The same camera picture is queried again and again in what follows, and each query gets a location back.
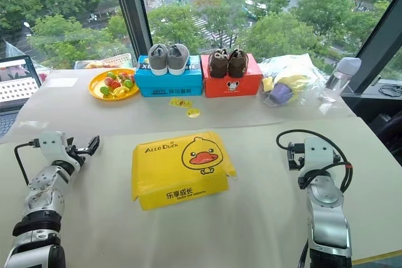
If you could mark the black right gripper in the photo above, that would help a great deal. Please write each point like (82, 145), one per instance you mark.
(296, 150)

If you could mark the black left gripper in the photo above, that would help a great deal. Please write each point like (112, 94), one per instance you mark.
(75, 154)

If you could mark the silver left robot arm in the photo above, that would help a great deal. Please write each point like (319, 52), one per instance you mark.
(44, 192)

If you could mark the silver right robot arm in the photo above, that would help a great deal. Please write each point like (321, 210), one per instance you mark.
(326, 217)

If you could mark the yellow duck shoe box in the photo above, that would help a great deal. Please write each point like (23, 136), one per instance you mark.
(179, 170)

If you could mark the red shoe box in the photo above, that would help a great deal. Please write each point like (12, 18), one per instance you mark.
(230, 83)

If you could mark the blue shoe box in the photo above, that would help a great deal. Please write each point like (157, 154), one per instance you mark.
(169, 84)

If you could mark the pair of grey shoes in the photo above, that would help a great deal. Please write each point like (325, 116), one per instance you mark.
(177, 59)

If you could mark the yellow-green toy fruit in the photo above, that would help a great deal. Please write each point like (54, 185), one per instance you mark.
(104, 91)

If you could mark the yellow plastic plate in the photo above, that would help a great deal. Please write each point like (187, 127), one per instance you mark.
(97, 87)

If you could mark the white paper label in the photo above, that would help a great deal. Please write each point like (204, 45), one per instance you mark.
(62, 82)

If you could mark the yellow toy banana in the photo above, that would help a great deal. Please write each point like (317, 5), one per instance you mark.
(120, 92)

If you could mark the red toy fruit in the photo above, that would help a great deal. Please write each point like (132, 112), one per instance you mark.
(115, 84)

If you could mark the purple cup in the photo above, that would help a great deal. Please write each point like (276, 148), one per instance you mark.
(280, 93)

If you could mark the green toy fruit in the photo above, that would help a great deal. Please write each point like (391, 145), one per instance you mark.
(127, 83)

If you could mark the open laptop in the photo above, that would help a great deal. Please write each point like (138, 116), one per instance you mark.
(14, 89)

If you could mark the white plastic basket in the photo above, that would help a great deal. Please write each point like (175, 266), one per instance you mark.
(106, 61)

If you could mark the clear plastic bag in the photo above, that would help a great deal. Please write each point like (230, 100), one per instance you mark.
(298, 73)

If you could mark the black chair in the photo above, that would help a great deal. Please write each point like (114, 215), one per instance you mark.
(387, 136)

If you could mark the dark side desk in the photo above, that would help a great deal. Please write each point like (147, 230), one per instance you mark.
(370, 101)

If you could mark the clear bottle grey lid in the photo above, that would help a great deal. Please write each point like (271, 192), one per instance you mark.
(340, 75)

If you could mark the oblong yellow duck tag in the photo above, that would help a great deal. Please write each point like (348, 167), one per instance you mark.
(180, 103)

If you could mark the grey canvas shoe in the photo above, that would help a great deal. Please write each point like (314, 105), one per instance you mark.
(158, 60)

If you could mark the round yellow duck tag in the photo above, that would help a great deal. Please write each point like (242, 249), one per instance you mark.
(193, 112)

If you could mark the brown suede shoe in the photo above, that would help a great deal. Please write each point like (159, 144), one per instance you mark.
(238, 63)
(218, 64)

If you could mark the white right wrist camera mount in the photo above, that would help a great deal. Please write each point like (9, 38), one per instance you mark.
(318, 153)

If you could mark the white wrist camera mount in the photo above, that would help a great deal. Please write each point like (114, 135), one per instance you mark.
(50, 144)
(318, 153)

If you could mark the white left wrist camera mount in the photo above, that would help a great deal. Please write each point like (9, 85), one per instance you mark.
(50, 144)

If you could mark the dark window frame post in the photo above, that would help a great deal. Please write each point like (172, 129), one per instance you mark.
(130, 10)

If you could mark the dark slanted window frame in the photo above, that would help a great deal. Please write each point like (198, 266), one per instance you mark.
(380, 29)

